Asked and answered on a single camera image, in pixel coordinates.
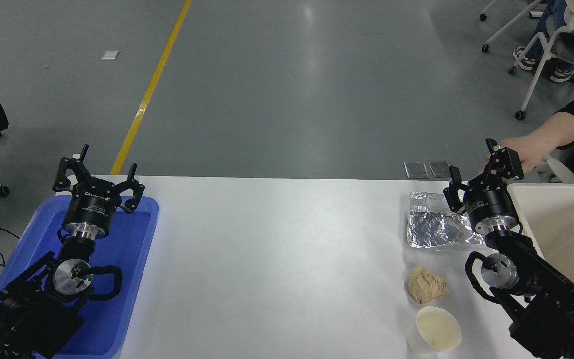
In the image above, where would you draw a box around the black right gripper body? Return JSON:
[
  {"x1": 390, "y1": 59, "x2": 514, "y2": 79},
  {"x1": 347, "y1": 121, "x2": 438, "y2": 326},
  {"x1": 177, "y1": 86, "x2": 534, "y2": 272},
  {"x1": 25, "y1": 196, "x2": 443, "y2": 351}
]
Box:
[{"x1": 459, "y1": 175, "x2": 521, "y2": 233}]

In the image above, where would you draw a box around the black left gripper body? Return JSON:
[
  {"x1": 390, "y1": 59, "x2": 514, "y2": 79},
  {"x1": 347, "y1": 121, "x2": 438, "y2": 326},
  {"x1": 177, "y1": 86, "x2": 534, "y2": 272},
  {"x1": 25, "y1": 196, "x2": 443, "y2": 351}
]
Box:
[{"x1": 63, "y1": 180, "x2": 121, "y2": 232}]

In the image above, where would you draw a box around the white paper cup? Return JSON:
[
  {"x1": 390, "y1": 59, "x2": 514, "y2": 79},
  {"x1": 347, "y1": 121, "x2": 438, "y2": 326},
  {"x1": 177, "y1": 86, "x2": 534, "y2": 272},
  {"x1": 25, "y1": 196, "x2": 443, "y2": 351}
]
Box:
[{"x1": 407, "y1": 306, "x2": 462, "y2": 355}]

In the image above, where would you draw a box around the person's hand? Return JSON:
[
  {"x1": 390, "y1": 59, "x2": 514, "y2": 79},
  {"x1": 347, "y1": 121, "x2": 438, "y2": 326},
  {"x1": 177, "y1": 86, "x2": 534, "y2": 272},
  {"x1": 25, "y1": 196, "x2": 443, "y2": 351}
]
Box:
[{"x1": 497, "y1": 135, "x2": 543, "y2": 173}]

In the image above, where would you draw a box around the metal floor plate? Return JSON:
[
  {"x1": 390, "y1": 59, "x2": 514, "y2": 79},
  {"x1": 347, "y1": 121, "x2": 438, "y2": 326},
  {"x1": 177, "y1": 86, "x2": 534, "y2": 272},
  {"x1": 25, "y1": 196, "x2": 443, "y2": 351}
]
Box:
[
  {"x1": 404, "y1": 161, "x2": 429, "y2": 179},
  {"x1": 429, "y1": 160, "x2": 454, "y2": 178}
]

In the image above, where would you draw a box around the crumpled foil tray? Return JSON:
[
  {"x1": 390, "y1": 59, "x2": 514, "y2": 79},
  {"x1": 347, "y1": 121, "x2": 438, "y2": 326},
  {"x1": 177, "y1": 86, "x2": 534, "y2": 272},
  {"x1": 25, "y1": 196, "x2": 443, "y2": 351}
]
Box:
[{"x1": 406, "y1": 191, "x2": 487, "y2": 250}]

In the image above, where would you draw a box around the blue plastic tray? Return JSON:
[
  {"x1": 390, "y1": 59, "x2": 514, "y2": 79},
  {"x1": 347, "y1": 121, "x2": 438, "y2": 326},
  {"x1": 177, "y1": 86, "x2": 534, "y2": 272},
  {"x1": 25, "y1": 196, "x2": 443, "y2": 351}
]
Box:
[{"x1": 0, "y1": 195, "x2": 160, "y2": 359}]

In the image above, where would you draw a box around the large pale bin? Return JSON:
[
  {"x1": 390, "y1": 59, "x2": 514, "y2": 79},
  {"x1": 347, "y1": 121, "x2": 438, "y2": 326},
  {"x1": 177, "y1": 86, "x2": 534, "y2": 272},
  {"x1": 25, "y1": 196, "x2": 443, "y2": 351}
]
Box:
[{"x1": 507, "y1": 183, "x2": 574, "y2": 321}]

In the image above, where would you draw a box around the crumpled tan paper ball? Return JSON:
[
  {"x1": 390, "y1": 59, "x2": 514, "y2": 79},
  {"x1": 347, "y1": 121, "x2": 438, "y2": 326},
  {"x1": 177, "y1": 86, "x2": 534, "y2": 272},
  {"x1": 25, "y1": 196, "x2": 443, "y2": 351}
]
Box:
[{"x1": 405, "y1": 265, "x2": 450, "y2": 305}]

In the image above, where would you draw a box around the white wheeled chair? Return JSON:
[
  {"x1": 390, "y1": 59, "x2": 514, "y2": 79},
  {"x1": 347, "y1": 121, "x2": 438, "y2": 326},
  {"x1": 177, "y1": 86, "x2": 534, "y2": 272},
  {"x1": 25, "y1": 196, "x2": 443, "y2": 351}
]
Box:
[
  {"x1": 479, "y1": 0, "x2": 547, "y2": 53},
  {"x1": 508, "y1": 20, "x2": 574, "y2": 121}
]

